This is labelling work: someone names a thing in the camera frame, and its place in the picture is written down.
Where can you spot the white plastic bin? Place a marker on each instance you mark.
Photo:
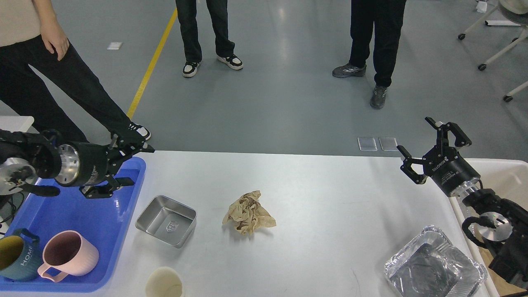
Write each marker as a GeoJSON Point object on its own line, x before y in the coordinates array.
{"type": "Point", "coordinates": [509, 179]}

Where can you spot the pink ribbed mug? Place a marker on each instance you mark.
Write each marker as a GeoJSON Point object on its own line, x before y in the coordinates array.
{"type": "Point", "coordinates": [67, 253]}

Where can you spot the right clear floor plate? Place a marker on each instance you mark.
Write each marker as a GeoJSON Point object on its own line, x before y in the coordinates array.
{"type": "Point", "coordinates": [388, 143]}

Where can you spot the person in beige top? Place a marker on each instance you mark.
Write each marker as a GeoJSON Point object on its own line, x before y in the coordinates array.
{"type": "Point", "coordinates": [32, 39]}

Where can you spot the blue plastic tray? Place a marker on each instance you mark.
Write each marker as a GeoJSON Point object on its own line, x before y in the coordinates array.
{"type": "Point", "coordinates": [103, 222]}

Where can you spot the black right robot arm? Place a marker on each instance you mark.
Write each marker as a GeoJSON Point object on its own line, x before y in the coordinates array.
{"type": "Point", "coordinates": [500, 226]}

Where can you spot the person with grey shoes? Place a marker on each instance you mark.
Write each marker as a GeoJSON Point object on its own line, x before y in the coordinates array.
{"type": "Point", "coordinates": [375, 29]}

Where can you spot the crumpled brown paper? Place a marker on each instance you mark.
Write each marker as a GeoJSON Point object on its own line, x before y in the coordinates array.
{"type": "Point", "coordinates": [248, 215]}

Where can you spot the square stainless steel dish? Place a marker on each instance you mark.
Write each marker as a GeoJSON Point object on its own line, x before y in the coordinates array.
{"type": "Point", "coordinates": [167, 220]}

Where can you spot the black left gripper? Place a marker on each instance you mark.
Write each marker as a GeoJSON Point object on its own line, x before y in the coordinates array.
{"type": "Point", "coordinates": [86, 164]}

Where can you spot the aluminium foil tray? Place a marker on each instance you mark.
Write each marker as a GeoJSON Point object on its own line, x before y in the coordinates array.
{"type": "Point", "coordinates": [431, 266]}

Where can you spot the left clear floor plate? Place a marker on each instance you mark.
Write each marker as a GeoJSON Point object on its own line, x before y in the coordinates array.
{"type": "Point", "coordinates": [367, 144]}

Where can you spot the cream paper cup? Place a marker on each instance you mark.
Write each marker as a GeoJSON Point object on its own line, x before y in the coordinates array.
{"type": "Point", "coordinates": [164, 282]}

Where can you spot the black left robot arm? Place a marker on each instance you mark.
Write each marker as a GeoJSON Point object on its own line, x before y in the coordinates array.
{"type": "Point", "coordinates": [25, 157]}

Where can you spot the clear floor plate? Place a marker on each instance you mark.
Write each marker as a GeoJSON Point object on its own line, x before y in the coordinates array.
{"type": "Point", "coordinates": [367, 144]}
{"type": "Point", "coordinates": [388, 143]}

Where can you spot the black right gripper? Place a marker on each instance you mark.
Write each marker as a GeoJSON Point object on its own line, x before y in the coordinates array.
{"type": "Point", "coordinates": [443, 163]}

